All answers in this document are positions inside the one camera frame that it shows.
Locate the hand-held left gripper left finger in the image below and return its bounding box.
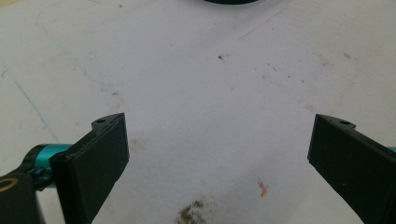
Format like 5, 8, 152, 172
49, 112, 130, 224

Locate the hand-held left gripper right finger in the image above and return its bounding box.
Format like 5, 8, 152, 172
307, 113, 396, 224

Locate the black oval tray with hanger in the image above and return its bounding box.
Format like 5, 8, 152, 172
203, 0, 261, 6

